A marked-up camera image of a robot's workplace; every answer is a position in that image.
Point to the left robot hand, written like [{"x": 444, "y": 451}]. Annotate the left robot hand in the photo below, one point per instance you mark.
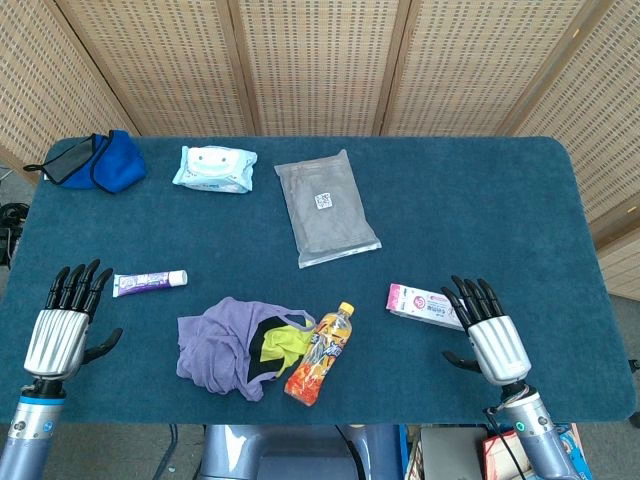
[{"x": 55, "y": 340}]

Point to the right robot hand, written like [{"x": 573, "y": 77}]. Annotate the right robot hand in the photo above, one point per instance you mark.
[{"x": 500, "y": 350}]

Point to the pink white toothpaste box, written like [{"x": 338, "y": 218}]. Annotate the pink white toothpaste box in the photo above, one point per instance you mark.
[{"x": 420, "y": 302}]

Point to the purple white toothpaste tube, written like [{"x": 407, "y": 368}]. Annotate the purple white toothpaste tube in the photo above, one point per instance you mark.
[{"x": 145, "y": 283}]

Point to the red book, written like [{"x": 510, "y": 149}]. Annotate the red book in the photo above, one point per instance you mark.
[{"x": 495, "y": 457}]

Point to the teal table mat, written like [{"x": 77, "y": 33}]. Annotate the teal table mat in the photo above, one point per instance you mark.
[{"x": 450, "y": 210}]

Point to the lavender purple garment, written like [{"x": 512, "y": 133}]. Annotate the lavender purple garment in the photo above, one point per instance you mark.
[{"x": 210, "y": 345}]

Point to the orange drink bottle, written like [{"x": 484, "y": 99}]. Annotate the orange drink bottle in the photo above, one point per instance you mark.
[{"x": 320, "y": 360}]

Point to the blue cloth with grey mesh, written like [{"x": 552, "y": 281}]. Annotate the blue cloth with grey mesh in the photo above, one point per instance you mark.
[{"x": 117, "y": 165}]

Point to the yellow-green garment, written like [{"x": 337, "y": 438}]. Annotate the yellow-green garment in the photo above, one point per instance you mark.
[{"x": 285, "y": 342}]

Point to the grey clothing in clear bag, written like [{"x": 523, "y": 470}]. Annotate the grey clothing in clear bag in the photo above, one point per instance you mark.
[{"x": 325, "y": 215}]

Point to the light blue wet wipes pack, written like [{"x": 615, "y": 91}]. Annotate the light blue wet wipes pack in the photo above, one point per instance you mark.
[{"x": 215, "y": 167}]

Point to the grey-blue robot torso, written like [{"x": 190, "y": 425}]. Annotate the grey-blue robot torso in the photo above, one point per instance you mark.
[{"x": 280, "y": 455}]

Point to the wooden bamboo folding screen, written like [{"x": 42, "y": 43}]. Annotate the wooden bamboo folding screen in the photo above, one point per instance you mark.
[{"x": 320, "y": 65}]

